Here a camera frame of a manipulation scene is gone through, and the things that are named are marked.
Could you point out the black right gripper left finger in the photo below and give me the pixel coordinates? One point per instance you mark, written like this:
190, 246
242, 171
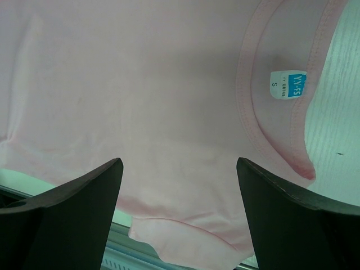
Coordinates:
64, 228

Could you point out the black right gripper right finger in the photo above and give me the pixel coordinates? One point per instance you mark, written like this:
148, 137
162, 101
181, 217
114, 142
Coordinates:
294, 228

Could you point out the pink t-shirt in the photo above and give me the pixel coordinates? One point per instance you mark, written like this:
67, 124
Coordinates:
179, 90

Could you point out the white slotted cable duct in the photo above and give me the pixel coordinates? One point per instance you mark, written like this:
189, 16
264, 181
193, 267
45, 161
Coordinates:
125, 263

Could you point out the aluminium mounting rail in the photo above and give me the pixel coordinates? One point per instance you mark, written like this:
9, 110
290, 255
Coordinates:
120, 245

